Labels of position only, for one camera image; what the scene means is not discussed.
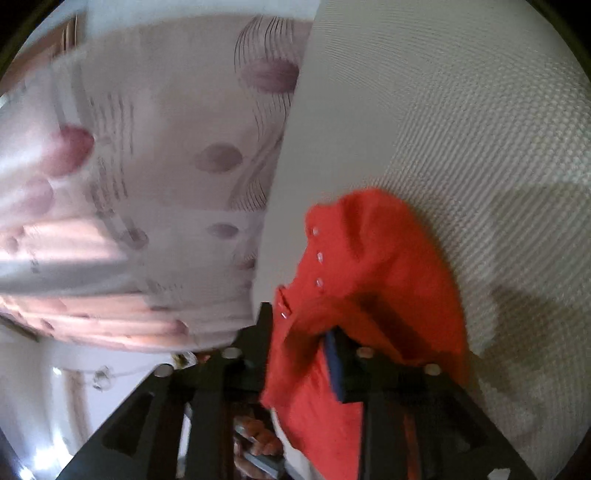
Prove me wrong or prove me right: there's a red sweater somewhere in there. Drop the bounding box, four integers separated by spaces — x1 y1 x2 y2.
261 188 472 480

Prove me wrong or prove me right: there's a leaf print curtain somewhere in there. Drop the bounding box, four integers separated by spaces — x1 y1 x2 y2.
0 14 319 354

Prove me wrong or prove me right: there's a grey table cloth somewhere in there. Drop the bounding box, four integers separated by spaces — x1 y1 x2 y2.
252 0 591 480

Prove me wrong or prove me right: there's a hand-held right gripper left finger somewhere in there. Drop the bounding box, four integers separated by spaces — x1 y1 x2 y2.
55 302 278 480

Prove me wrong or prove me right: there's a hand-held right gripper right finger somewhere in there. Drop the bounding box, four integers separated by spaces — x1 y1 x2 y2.
323 328 539 480

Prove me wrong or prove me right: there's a person's left hand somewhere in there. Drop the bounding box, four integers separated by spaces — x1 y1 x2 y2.
233 415 284 478

